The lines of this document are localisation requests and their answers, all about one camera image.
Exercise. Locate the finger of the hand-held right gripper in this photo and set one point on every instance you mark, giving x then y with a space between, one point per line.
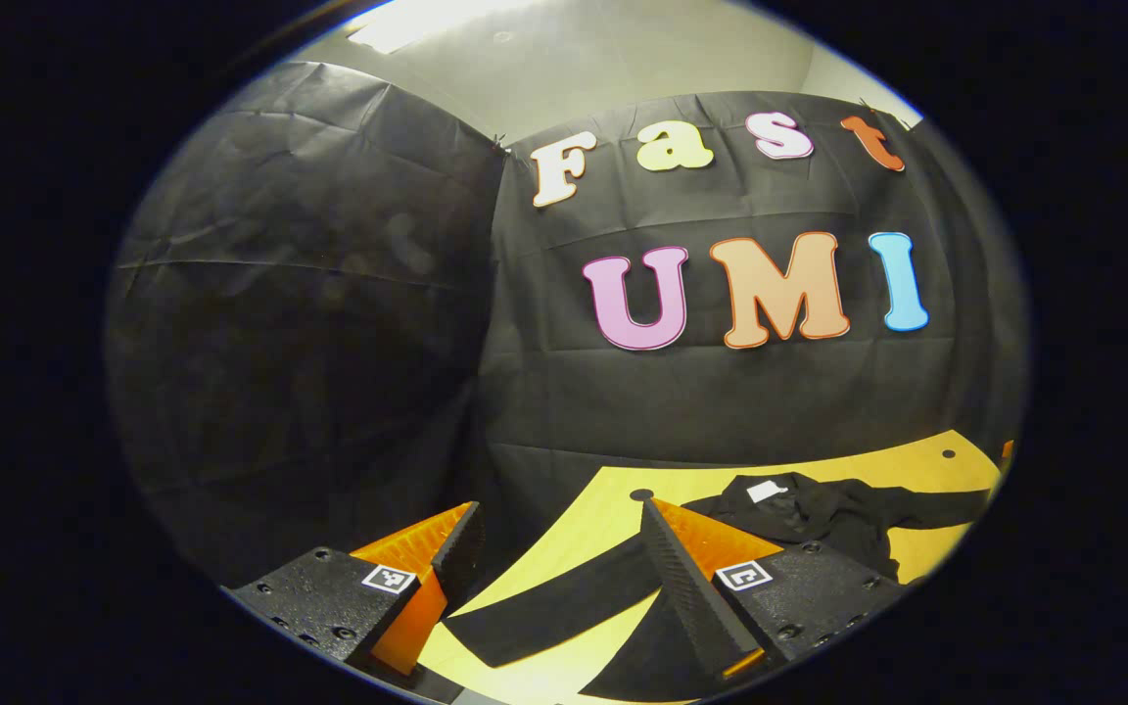
1007 458

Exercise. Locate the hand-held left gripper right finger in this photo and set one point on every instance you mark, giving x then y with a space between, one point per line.
691 587

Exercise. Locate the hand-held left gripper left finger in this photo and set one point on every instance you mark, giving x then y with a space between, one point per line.
459 555

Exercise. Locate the black button shirt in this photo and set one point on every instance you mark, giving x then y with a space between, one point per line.
819 514

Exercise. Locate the black backdrop cloth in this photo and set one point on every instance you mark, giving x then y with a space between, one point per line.
329 294

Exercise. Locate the ceiling light panel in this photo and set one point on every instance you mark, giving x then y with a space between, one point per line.
427 22

